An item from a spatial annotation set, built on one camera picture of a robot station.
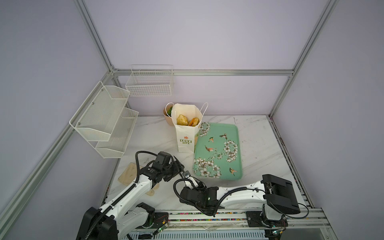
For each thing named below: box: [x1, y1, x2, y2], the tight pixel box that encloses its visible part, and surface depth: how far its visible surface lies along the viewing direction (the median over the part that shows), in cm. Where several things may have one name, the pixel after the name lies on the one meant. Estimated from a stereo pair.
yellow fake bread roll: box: [176, 114, 189, 126], surface depth 100 cm
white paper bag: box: [165, 102, 209, 154], surface depth 93 cm
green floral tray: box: [192, 122, 243, 181], surface depth 100 cm
